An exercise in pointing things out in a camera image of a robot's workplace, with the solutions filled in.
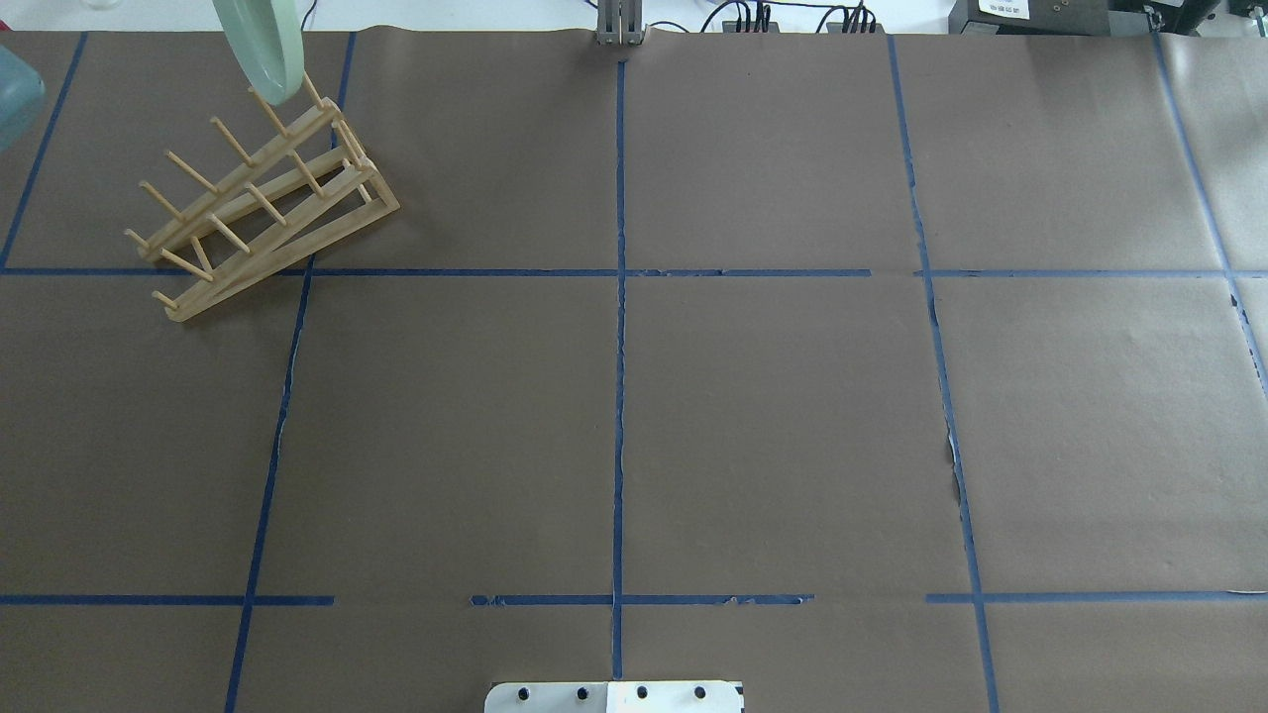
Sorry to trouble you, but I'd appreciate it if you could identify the light green plate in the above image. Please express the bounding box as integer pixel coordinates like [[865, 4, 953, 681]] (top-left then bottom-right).
[[212, 1, 306, 107]]

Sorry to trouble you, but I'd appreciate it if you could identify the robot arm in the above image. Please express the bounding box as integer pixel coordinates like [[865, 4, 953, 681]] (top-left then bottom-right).
[[1, 47, 46, 154]]

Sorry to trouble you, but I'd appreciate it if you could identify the black usb hub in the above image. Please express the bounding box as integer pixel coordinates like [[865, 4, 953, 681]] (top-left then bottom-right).
[[721, 5, 780, 36], [818, 4, 884, 36]]

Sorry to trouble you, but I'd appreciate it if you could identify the wooden dish rack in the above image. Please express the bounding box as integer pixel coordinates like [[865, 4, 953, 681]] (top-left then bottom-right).
[[124, 75, 399, 322]]

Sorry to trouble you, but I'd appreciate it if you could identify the black computer box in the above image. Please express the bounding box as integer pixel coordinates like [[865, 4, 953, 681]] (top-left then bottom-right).
[[946, 0, 1110, 37]]

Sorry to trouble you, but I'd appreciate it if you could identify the aluminium frame post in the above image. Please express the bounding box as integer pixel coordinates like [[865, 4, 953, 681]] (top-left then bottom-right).
[[590, 0, 645, 47]]

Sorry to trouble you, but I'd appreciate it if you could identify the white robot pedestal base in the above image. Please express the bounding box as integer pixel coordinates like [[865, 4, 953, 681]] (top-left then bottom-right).
[[483, 680, 746, 712]]

